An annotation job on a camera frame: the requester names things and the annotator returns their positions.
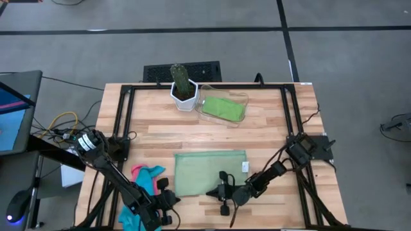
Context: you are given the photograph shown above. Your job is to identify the pale green microfiber towel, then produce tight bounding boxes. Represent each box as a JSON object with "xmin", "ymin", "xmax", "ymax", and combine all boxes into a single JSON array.
[{"xmin": 174, "ymin": 150, "xmax": 248, "ymax": 198}]

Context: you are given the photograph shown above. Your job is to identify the clear plastic tray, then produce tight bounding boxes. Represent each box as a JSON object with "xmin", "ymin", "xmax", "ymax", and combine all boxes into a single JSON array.
[{"xmin": 195, "ymin": 83, "xmax": 250, "ymax": 128}]

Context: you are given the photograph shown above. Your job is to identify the pink microfiber towel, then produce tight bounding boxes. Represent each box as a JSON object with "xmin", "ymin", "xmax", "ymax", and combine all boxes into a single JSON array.
[{"xmin": 130, "ymin": 164, "xmax": 161, "ymax": 195}]

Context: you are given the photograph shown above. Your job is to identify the blue microfiber towel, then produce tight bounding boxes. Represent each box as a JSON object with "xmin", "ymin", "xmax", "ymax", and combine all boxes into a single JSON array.
[{"xmin": 118, "ymin": 165, "xmax": 166, "ymax": 231}]

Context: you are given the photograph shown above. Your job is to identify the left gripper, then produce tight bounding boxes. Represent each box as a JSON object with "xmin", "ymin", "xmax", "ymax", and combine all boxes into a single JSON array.
[{"xmin": 152, "ymin": 177, "xmax": 181, "ymax": 226}]

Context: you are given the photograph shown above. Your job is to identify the green cactus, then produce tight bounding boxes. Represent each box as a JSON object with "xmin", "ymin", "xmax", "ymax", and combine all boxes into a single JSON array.
[{"xmin": 170, "ymin": 63, "xmax": 192, "ymax": 97}]

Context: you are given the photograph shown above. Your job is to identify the black floor cable bundle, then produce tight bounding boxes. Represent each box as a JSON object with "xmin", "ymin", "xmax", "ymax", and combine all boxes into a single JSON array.
[{"xmin": 31, "ymin": 99, "xmax": 103, "ymax": 151}]

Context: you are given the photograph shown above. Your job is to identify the white paper box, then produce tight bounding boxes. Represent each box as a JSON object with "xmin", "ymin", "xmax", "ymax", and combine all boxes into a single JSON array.
[{"xmin": 60, "ymin": 150, "xmax": 86, "ymax": 188}]

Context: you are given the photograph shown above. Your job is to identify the yellow cable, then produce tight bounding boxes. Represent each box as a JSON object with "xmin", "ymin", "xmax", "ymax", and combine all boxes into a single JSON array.
[{"xmin": 40, "ymin": 111, "xmax": 79, "ymax": 139}]

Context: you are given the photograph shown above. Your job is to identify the bright green microfiber towel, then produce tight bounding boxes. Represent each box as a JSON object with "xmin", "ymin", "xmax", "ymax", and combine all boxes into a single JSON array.
[{"xmin": 201, "ymin": 96, "xmax": 247, "ymax": 123}]

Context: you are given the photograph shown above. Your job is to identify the grey side desk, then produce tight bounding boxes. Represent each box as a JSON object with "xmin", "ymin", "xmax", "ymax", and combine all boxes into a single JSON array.
[{"xmin": 0, "ymin": 150, "xmax": 41, "ymax": 231}]

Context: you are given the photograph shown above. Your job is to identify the black perforated floor box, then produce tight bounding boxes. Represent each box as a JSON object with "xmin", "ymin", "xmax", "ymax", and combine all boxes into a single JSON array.
[{"xmin": 143, "ymin": 60, "xmax": 222, "ymax": 83}]

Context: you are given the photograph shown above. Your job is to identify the thin black floor cable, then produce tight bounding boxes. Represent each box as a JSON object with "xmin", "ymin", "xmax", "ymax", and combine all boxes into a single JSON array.
[{"xmin": 41, "ymin": 75, "xmax": 105, "ymax": 92}]

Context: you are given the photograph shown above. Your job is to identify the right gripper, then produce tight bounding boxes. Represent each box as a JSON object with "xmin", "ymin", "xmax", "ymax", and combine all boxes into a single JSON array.
[{"xmin": 205, "ymin": 171, "xmax": 237, "ymax": 216}]

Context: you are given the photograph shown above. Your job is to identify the monitor with blue screen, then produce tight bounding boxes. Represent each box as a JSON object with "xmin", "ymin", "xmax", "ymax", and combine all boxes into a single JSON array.
[{"xmin": 0, "ymin": 69, "xmax": 43, "ymax": 157}]

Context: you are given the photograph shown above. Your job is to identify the black aluminium table frame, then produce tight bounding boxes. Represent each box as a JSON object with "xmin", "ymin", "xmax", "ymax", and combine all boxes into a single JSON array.
[{"xmin": 73, "ymin": 82, "xmax": 347, "ymax": 231}]

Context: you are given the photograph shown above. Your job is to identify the office chair base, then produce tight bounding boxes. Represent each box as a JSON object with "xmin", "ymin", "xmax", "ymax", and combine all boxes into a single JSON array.
[{"xmin": 380, "ymin": 112, "xmax": 411, "ymax": 142}]

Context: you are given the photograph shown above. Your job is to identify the black computer mouse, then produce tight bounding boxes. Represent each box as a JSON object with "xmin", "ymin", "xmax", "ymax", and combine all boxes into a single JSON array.
[{"xmin": 5, "ymin": 189, "xmax": 31, "ymax": 224}]

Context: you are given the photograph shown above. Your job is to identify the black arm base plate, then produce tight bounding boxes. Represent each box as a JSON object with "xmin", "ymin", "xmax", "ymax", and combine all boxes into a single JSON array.
[
  {"xmin": 286, "ymin": 134, "xmax": 334, "ymax": 161},
  {"xmin": 105, "ymin": 136, "xmax": 131, "ymax": 162}
]

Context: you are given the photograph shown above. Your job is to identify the white hexagonal plant pot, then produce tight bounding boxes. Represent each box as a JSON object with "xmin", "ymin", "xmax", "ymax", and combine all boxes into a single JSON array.
[{"xmin": 170, "ymin": 78, "xmax": 200, "ymax": 112}]

